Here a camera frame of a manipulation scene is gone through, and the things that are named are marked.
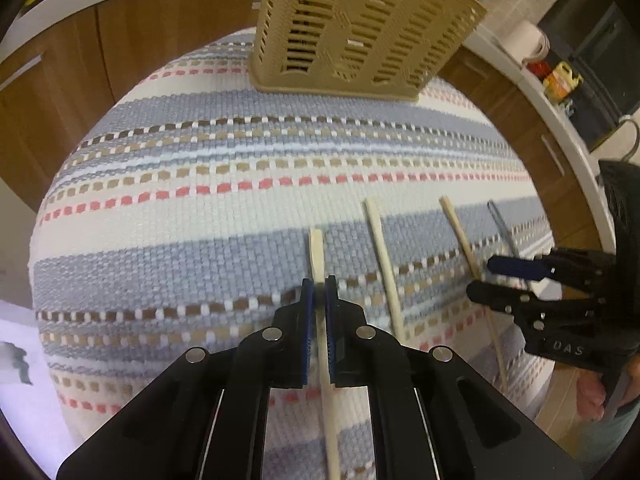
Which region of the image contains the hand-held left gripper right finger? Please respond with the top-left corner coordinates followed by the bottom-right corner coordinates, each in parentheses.
top-left (324, 275), bottom-right (585, 480)

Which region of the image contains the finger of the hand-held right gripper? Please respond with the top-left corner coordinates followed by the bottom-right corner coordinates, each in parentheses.
top-left (465, 280), bottom-right (609, 332)
top-left (486, 248), bottom-right (617, 289)

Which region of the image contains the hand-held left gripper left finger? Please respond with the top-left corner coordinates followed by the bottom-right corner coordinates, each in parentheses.
top-left (56, 279), bottom-right (318, 480)

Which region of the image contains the metal utensil handle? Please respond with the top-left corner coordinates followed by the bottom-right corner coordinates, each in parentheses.
top-left (487, 201), bottom-right (533, 291)

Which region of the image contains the wooden chopstick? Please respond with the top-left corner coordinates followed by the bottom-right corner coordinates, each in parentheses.
top-left (364, 196), bottom-right (407, 343)
top-left (439, 196), bottom-right (510, 393)
top-left (309, 228), bottom-right (342, 480)

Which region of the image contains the beige plastic utensil basket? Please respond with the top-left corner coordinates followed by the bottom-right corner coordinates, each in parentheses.
top-left (248, 0), bottom-right (488, 102)

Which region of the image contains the person's right hand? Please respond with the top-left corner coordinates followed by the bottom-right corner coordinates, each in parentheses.
top-left (575, 371), bottom-right (610, 423)

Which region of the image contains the striped woven tablecloth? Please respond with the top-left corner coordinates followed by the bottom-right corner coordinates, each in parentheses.
top-left (27, 27), bottom-right (556, 480)

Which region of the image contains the steel kitchen faucet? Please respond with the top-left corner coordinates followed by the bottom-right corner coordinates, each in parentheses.
top-left (617, 116), bottom-right (640, 161)

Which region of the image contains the yellow plastic bottle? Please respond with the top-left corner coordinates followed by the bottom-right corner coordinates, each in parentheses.
top-left (542, 61), bottom-right (585, 103)

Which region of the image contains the white paper roll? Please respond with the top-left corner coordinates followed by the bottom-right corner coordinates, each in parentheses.
top-left (506, 20), bottom-right (550, 68)

